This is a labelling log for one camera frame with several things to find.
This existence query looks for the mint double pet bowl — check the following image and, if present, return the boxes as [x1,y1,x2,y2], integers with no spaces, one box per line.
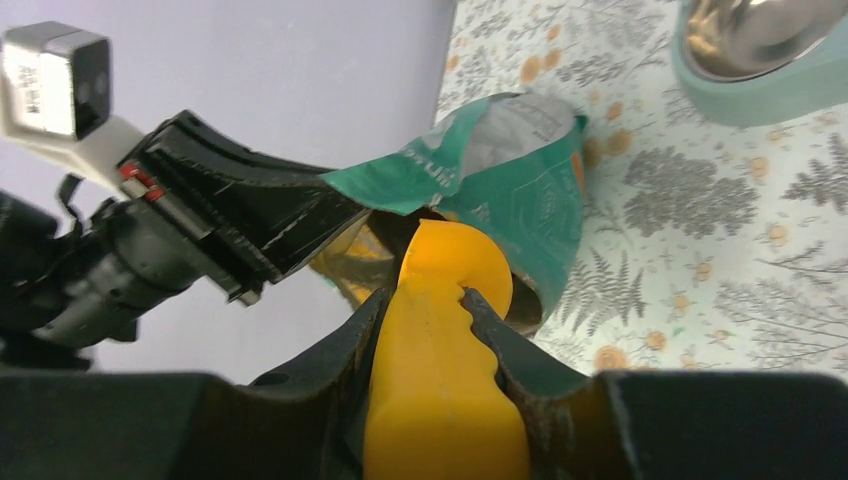
[670,0,847,128]

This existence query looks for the yellow plastic scoop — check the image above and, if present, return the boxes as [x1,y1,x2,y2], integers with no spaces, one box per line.
[363,220,531,480]

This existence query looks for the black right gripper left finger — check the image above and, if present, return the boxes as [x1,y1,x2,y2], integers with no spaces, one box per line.
[1,289,389,479]

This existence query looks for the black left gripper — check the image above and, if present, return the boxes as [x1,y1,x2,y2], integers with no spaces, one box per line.
[117,110,367,299]

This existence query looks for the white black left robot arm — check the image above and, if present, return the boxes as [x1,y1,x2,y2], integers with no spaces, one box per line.
[1,110,367,370]

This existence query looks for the floral table mat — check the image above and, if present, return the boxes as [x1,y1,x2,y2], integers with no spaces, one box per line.
[438,1,847,377]

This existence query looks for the teal pet food bag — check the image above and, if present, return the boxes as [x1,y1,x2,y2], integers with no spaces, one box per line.
[322,93,587,334]

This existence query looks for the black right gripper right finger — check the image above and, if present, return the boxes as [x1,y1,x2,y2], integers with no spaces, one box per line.
[462,289,847,479]

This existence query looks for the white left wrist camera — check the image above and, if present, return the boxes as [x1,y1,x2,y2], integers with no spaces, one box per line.
[1,21,144,191]

